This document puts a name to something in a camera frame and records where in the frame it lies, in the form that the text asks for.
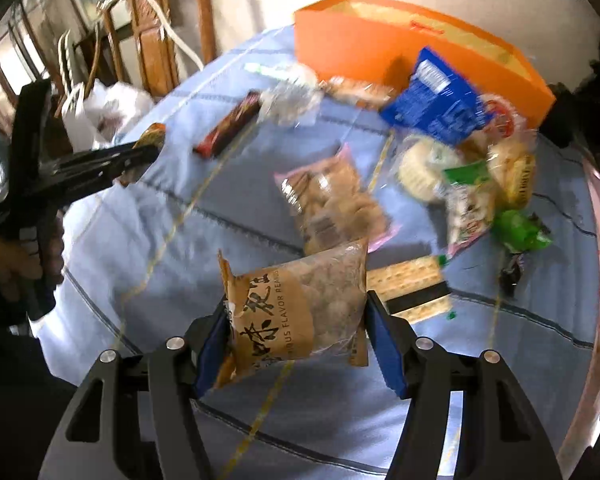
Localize brown peanut bag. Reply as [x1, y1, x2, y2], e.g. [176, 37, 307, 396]
[214, 238, 367, 388]

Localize yellow green nut packet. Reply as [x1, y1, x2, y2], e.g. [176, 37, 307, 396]
[393, 133, 496, 258]

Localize yellow small bread packet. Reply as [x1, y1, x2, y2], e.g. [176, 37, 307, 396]
[486, 138, 536, 210]

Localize pale green white packet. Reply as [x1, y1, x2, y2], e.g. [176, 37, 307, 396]
[244, 61, 318, 88]

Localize pink packet of cookies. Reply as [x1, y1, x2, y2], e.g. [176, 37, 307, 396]
[274, 145, 398, 255]

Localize red round cracker packet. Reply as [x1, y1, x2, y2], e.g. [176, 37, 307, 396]
[480, 93, 527, 142]

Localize orange rice cracker packet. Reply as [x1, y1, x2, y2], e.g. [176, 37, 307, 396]
[320, 76, 398, 110]

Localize blue snack bag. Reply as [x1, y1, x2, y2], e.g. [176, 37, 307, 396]
[379, 48, 488, 146]

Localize person's left hand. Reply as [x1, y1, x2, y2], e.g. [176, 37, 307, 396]
[0, 214, 65, 302]

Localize white plastic bag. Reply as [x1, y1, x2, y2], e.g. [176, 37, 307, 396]
[61, 79, 155, 153]

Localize red snack packet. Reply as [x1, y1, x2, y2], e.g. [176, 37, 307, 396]
[118, 122, 166, 188]

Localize black chocolate bar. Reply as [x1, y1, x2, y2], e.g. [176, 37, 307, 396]
[498, 252, 524, 297]

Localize cracker packet black band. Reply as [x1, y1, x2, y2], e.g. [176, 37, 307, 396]
[366, 255, 452, 324]

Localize green snack packet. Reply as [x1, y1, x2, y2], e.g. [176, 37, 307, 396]
[491, 209, 553, 254]

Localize wooden chair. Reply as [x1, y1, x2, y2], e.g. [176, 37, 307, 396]
[99, 0, 218, 98]

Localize brown red snack bar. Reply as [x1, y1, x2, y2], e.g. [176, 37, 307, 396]
[193, 90, 261, 159]

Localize light blue tablecloth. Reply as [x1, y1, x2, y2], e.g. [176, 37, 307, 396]
[36, 27, 600, 479]

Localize clear packet white candies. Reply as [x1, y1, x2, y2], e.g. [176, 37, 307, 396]
[258, 81, 323, 128]

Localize orange cardboard box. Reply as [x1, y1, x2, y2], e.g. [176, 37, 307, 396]
[293, 0, 557, 129]

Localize white power cable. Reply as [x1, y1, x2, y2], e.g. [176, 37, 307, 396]
[139, 0, 206, 72]

